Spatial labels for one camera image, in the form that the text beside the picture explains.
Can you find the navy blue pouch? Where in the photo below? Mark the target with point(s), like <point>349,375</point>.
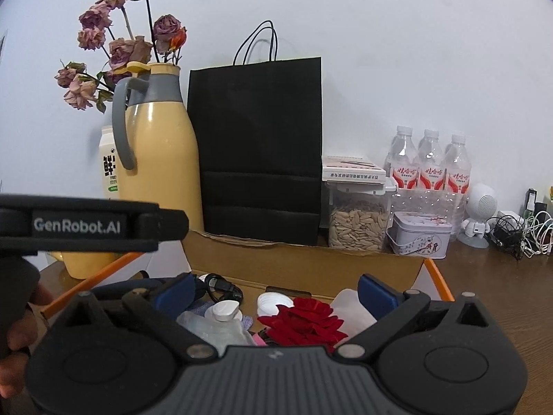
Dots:
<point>129,289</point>

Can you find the translucent white plastic container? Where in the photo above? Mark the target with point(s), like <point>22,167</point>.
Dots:
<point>352,311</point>

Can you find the red artificial rose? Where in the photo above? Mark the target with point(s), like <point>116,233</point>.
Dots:
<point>306,322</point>

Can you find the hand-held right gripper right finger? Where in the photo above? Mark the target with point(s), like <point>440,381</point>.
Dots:
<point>376,296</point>

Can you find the flat white box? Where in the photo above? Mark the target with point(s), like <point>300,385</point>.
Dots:
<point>352,168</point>

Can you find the white robot figurine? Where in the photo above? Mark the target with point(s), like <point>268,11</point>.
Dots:
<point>479,207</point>

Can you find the white milk carton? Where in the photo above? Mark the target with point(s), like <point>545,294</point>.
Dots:
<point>110,168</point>

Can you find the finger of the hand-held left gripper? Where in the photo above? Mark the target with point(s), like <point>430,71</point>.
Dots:
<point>164,225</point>

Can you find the dried pink rose bouquet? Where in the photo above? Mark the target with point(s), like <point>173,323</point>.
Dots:
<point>121,52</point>

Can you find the pale printed tin box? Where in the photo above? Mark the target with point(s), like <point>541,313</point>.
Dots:
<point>417,235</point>

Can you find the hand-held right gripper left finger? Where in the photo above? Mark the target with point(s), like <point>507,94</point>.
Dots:
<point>177,294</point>

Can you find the clear container of seeds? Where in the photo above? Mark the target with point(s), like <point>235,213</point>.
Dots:
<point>358,224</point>

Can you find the clear bottle white cap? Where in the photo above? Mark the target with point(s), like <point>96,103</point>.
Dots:
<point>224,311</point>

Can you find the person's left hand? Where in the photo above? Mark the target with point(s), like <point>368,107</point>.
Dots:
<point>19,341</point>

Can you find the black paper bag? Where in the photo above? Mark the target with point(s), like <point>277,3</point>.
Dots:
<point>259,147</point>

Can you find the red cardboard box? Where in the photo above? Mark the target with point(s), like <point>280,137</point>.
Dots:
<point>311,268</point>

